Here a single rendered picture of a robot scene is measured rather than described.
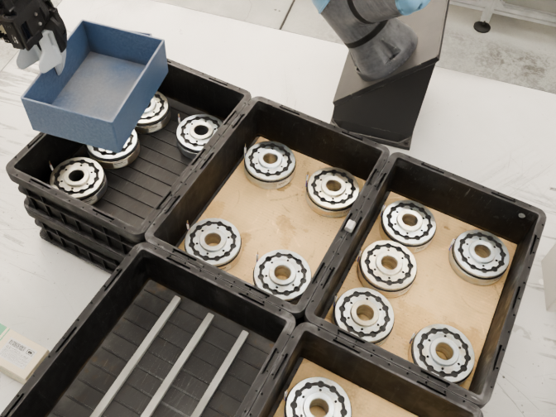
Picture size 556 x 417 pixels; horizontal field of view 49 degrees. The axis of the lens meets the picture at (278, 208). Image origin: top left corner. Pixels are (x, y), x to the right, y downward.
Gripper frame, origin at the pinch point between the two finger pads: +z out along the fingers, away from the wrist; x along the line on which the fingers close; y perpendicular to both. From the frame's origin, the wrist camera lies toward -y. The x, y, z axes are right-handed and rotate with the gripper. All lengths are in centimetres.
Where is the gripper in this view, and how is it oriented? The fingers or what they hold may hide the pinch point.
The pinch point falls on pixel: (55, 64)
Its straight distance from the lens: 106.2
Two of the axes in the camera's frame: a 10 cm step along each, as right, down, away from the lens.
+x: 9.5, 2.1, -2.4
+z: 0.7, 6.1, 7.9
